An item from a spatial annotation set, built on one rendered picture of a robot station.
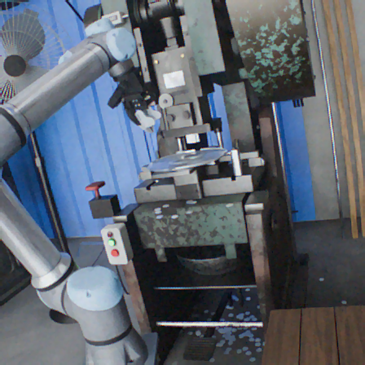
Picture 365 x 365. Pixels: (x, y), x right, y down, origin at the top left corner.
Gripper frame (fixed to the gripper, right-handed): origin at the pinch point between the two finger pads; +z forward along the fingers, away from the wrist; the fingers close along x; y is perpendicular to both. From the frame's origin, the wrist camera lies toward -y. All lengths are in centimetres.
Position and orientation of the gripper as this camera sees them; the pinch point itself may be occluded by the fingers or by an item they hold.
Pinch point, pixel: (148, 129)
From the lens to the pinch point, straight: 122.2
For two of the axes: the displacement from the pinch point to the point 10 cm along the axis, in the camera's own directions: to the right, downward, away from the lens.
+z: 4.1, 7.4, 5.3
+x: 4.3, -6.7, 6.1
